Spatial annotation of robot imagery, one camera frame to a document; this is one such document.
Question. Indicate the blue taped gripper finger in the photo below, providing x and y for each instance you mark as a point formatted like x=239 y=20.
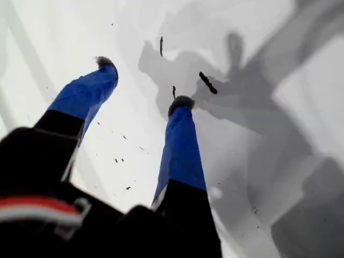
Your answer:
x=181 y=150
x=83 y=91

